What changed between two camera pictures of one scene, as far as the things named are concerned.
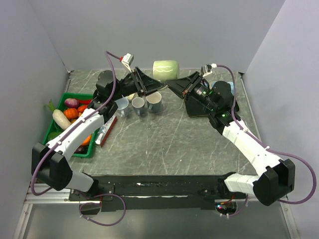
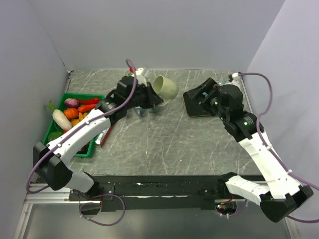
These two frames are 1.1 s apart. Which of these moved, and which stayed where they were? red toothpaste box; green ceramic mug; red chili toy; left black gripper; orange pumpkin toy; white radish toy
Moved: left black gripper; green ceramic mug
Stayed: white radish toy; red chili toy; orange pumpkin toy; red toothpaste box
